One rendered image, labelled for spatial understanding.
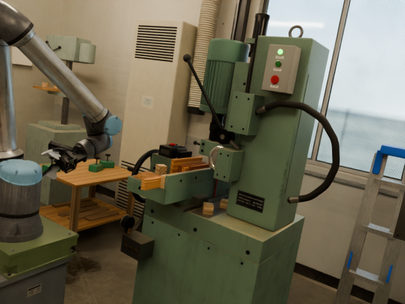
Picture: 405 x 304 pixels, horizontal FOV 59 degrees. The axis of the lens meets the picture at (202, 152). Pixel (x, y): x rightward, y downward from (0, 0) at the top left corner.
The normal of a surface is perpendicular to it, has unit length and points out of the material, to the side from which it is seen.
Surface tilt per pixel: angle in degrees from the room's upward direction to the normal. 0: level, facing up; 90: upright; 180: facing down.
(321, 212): 90
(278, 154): 90
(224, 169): 90
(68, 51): 90
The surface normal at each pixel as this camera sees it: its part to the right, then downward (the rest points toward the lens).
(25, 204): 0.68, 0.22
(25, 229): 0.72, -0.13
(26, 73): 0.83, 0.22
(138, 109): -0.53, 0.07
